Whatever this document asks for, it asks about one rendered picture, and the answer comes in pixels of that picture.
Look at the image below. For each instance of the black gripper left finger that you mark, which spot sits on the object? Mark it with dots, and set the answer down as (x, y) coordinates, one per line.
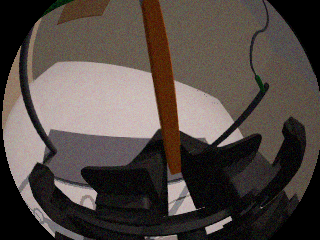
(147, 173)

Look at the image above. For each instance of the orange handle with grey loop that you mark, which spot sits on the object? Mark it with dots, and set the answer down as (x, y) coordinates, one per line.
(162, 77)

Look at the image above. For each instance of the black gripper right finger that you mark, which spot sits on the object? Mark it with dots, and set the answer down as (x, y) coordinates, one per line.
(200, 162)

